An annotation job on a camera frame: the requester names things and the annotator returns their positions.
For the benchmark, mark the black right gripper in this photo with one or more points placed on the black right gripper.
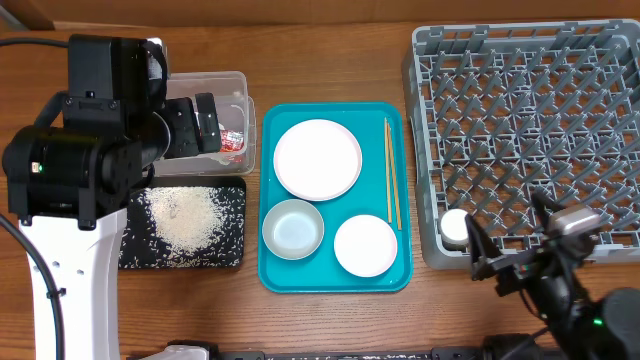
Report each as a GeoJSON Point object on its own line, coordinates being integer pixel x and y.
{"type": "Point", "coordinates": [484, 251]}

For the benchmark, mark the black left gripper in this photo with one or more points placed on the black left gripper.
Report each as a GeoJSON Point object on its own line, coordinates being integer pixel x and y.
{"type": "Point", "coordinates": [188, 139]}

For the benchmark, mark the red snack wrapper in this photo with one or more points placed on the red snack wrapper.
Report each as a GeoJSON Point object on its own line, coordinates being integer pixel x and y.
{"type": "Point", "coordinates": [231, 141]}

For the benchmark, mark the white plastic cup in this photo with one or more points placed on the white plastic cup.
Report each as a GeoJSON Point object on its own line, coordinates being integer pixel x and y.
{"type": "Point", "coordinates": [453, 230]}

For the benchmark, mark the pile of rice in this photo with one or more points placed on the pile of rice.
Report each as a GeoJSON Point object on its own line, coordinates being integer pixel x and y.
{"type": "Point", "coordinates": [185, 225]}

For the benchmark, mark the pink plate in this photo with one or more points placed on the pink plate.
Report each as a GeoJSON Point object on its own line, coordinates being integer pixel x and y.
{"type": "Point", "coordinates": [317, 160]}

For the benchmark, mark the grey bowl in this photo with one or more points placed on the grey bowl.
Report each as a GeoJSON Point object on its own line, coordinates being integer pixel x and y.
{"type": "Point", "coordinates": [293, 229]}

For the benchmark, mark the pink bowl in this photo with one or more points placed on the pink bowl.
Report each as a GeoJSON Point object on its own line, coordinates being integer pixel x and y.
{"type": "Point", "coordinates": [365, 246]}

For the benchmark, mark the wooden chopstick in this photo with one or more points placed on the wooden chopstick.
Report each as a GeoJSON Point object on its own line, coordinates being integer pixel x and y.
{"type": "Point", "coordinates": [393, 174]}
{"type": "Point", "coordinates": [387, 171]}

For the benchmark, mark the white napkin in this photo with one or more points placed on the white napkin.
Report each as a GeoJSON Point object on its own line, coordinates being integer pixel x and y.
{"type": "Point", "coordinates": [227, 159]}

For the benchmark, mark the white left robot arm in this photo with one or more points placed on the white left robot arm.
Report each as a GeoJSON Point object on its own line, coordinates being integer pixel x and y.
{"type": "Point", "coordinates": [71, 174]}

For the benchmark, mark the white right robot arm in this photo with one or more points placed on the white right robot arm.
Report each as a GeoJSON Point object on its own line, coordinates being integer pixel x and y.
{"type": "Point", "coordinates": [544, 278]}

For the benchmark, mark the grey dishwasher rack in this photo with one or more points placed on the grey dishwasher rack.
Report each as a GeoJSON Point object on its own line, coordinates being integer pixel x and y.
{"type": "Point", "coordinates": [502, 111]}

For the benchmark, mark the clear plastic bin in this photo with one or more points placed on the clear plastic bin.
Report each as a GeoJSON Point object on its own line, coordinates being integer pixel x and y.
{"type": "Point", "coordinates": [236, 112]}

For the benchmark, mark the black tray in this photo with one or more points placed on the black tray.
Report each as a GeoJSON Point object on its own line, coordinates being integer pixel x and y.
{"type": "Point", "coordinates": [237, 260]}

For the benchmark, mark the teal plastic tray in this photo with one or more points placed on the teal plastic tray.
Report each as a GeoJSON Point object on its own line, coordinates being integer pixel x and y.
{"type": "Point", "coordinates": [321, 272]}

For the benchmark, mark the black rail at bottom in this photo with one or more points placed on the black rail at bottom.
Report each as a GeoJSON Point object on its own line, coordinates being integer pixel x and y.
{"type": "Point", "coordinates": [400, 354]}

